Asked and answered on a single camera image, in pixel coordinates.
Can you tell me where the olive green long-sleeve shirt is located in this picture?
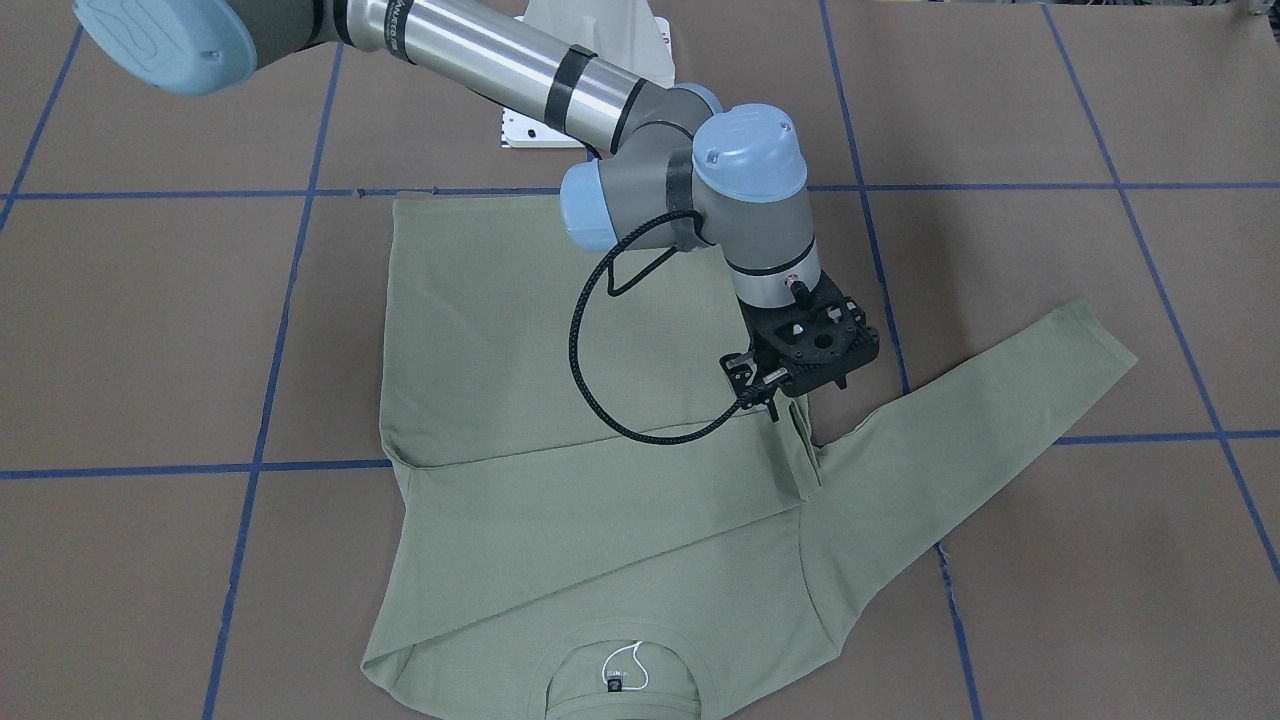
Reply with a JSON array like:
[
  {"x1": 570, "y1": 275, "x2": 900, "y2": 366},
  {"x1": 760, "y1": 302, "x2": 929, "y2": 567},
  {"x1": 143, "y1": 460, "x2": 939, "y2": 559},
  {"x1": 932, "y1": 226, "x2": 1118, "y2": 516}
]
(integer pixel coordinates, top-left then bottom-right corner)
[{"x1": 361, "y1": 195, "x2": 1137, "y2": 719}]

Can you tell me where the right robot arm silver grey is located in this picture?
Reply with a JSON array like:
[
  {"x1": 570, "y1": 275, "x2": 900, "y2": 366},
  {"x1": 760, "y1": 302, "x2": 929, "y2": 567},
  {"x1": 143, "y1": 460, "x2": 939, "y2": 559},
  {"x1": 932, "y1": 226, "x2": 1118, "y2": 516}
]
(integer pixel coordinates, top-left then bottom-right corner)
[{"x1": 73, "y1": 1, "x2": 881, "y2": 424}]

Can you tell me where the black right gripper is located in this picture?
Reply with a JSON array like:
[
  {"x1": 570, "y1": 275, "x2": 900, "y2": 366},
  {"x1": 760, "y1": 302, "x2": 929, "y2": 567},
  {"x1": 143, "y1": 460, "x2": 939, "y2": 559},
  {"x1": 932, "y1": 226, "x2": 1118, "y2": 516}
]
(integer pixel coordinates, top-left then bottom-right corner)
[{"x1": 719, "y1": 273, "x2": 881, "y2": 423}]

